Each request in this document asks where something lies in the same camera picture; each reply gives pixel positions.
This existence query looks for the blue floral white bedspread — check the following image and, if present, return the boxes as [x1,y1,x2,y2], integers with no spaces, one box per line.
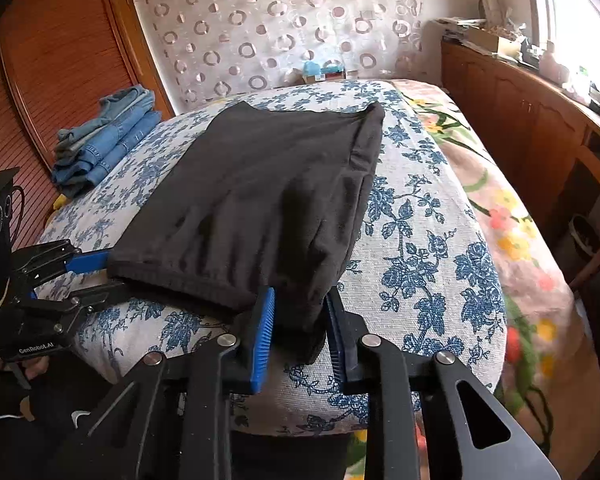
[38,80,506,437]

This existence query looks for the cardboard box on cabinet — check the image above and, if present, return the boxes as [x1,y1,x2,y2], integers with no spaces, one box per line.
[466,26,522,58]

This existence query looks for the black pants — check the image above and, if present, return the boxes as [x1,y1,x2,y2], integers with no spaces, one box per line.
[107,102,385,364]

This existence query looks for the pink circle pattern curtain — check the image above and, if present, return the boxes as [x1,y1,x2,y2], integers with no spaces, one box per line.
[135,0,424,113]

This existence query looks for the yellow cloth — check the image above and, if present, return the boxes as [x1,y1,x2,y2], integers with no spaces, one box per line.
[53,194,71,210]

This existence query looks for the colourful floral pink blanket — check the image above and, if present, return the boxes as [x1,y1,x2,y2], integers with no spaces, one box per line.
[338,80,600,479]

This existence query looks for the brown louvred wooden wardrobe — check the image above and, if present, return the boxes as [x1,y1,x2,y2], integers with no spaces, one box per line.
[0,0,174,247]

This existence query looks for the pink bottle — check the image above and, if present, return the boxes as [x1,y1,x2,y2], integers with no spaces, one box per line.
[539,40,564,86]

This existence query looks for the person's left hand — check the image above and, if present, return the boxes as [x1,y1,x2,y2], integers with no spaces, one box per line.
[0,356,50,380]

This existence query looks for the cardboard box with blue items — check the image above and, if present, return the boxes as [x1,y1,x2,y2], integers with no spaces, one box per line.
[301,61,346,84]

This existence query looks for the folded blue jeans stack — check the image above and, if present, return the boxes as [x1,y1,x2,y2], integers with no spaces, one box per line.
[52,84,161,198]

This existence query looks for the stack of papers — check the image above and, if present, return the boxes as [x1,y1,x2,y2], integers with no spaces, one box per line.
[434,16,486,42]

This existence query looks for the wooden side cabinet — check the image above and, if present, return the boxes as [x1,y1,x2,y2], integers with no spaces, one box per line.
[441,40,600,288]

